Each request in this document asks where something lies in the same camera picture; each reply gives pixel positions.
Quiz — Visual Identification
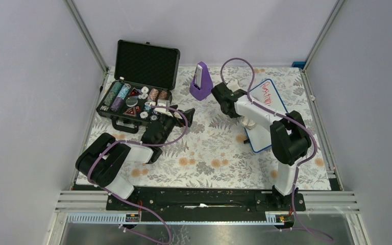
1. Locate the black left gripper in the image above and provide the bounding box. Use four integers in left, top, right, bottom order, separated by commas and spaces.
158, 104, 194, 146

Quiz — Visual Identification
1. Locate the blue framed whiteboard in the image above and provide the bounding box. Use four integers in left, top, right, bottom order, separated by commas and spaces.
245, 79, 288, 153

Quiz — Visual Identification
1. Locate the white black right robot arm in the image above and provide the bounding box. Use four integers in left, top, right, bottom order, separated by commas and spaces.
211, 83, 315, 210

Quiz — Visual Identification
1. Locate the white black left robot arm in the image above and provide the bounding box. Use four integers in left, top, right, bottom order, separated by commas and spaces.
75, 106, 195, 210

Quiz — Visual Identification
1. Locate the purple metronome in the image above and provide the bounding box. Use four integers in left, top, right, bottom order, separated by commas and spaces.
189, 62, 213, 101

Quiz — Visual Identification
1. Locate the floral table mat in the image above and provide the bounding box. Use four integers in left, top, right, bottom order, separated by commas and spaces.
119, 66, 316, 189

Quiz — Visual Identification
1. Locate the black poker chip case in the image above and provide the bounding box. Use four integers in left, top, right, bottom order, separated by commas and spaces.
96, 40, 181, 134

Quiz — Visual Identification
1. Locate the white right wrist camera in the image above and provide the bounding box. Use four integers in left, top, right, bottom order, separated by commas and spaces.
227, 81, 240, 92

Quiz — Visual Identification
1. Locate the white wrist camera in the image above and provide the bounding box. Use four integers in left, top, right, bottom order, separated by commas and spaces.
227, 81, 240, 92
154, 99, 170, 114

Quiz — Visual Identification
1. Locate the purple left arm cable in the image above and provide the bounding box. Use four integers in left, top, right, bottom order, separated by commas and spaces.
86, 105, 190, 245

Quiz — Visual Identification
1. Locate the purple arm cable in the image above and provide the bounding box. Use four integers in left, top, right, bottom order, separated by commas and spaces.
220, 58, 335, 242
86, 105, 190, 245

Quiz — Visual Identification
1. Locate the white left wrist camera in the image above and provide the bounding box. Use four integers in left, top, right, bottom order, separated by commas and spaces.
154, 99, 170, 114

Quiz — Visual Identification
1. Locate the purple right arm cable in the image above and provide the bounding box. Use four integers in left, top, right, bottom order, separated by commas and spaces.
220, 58, 335, 242

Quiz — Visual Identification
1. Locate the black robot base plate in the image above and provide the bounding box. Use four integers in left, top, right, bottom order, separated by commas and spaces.
106, 186, 307, 217

